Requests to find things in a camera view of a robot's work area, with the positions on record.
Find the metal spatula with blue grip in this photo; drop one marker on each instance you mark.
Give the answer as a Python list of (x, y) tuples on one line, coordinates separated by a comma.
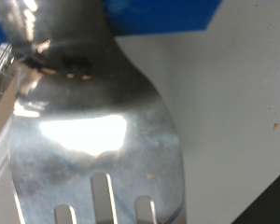
[(84, 155)]

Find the silver toaster oven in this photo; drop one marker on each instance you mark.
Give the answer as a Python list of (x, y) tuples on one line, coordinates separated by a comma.
[(233, 93)]

